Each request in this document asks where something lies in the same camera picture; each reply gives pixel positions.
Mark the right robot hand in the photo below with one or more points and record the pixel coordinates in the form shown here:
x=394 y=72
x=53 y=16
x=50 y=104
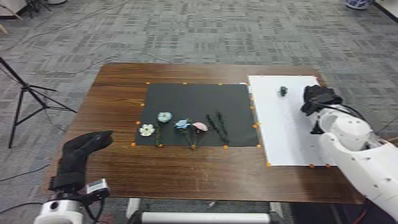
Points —
x=318 y=96

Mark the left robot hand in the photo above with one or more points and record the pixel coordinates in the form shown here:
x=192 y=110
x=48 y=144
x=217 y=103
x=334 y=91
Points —
x=78 y=156

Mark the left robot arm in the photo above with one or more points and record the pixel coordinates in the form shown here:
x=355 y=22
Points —
x=57 y=210

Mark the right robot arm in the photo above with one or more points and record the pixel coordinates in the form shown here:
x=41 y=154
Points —
x=355 y=146

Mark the small dark green sprig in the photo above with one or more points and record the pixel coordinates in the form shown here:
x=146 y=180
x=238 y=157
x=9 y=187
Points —
x=282 y=90

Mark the white sheet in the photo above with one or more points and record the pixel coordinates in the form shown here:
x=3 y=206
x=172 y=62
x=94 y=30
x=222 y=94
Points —
x=284 y=133

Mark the white flower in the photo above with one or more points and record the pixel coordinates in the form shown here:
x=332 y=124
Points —
x=146 y=130

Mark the pale blue flower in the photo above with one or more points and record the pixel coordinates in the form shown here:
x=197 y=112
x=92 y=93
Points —
x=163 y=116

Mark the dark mat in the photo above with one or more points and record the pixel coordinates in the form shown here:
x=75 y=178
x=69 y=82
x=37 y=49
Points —
x=195 y=100

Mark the pink flower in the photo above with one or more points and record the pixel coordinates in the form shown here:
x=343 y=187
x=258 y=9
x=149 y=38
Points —
x=201 y=126

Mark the black tripod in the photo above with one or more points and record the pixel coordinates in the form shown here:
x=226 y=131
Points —
x=27 y=90

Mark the pale grey bar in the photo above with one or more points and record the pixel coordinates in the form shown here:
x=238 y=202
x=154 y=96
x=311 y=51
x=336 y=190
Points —
x=204 y=218

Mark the blue and white vase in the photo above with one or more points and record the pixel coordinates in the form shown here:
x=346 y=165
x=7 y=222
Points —
x=359 y=3

